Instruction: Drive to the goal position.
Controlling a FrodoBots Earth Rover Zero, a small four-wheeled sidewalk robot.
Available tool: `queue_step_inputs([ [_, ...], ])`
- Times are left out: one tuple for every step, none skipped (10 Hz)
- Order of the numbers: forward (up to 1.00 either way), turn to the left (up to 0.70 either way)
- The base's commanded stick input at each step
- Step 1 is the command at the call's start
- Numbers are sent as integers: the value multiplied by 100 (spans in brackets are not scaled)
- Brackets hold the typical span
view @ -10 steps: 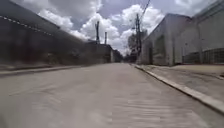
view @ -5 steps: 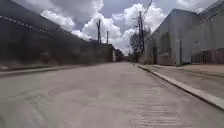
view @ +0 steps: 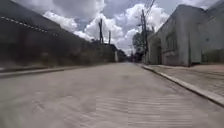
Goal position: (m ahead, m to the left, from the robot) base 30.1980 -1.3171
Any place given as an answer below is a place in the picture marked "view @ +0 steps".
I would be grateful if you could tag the wooden utility pole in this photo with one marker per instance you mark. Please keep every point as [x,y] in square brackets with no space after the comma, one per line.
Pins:
[109,37]
[100,31]

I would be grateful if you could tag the grey concrete road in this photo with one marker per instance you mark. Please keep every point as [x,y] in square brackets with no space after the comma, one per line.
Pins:
[110,96]

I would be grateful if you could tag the green tree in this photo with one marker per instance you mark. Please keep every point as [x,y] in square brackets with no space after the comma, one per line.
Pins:
[138,41]

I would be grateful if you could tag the tall utility pole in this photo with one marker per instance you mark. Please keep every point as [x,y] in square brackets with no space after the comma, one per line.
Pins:
[144,33]

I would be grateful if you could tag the grey concrete sidewalk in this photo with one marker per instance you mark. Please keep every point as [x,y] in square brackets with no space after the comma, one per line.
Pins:
[36,71]

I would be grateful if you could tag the grey concrete building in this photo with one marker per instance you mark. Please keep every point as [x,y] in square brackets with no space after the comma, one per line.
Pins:
[186,36]

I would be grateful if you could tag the raised concrete sidewalk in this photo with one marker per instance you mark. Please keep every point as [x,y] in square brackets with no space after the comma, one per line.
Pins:
[196,80]

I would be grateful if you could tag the long dark wall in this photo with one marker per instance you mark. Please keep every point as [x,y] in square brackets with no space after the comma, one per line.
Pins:
[43,43]

